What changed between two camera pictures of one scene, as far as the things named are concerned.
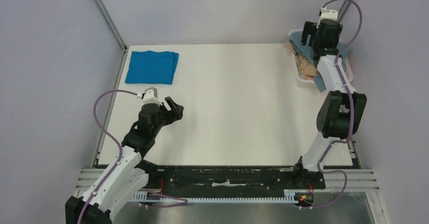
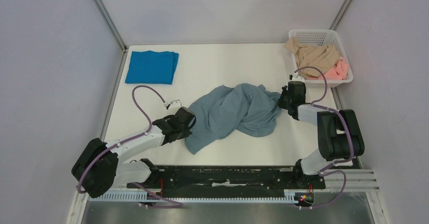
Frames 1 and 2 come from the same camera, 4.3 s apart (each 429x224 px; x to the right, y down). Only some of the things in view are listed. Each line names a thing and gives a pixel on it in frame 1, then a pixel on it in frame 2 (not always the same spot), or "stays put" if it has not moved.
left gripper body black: [164, 119] to [184, 132]
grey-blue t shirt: [343, 49] to [246, 108]
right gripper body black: [311, 30] to [286, 98]
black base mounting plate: [231, 179] stays put
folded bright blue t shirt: [151, 67] stays put
